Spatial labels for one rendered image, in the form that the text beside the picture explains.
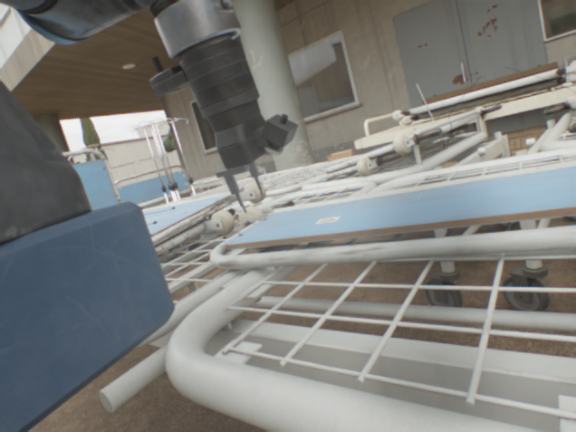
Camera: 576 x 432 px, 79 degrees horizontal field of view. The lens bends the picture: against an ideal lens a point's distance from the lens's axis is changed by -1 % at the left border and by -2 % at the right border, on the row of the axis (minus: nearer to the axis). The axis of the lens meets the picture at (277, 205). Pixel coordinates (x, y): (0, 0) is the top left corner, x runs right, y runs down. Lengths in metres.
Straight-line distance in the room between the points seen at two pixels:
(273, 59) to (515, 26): 3.46
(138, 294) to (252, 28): 5.35
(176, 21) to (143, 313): 0.33
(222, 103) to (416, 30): 6.31
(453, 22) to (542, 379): 6.33
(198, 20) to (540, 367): 0.44
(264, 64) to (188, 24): 4.92
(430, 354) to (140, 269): 0.29
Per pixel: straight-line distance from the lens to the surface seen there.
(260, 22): 5.47
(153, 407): 1.33
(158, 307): 0.17
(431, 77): 6.55
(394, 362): 0.39
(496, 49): 6.43
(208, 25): 0.42
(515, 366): 0.37
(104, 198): 2.01
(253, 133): 0.44
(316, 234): 0.55
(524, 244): 0.43
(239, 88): 0.42
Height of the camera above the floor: 0.67
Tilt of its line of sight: 9 degrees down
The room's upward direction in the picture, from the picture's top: 15 degrees counter-clockwise
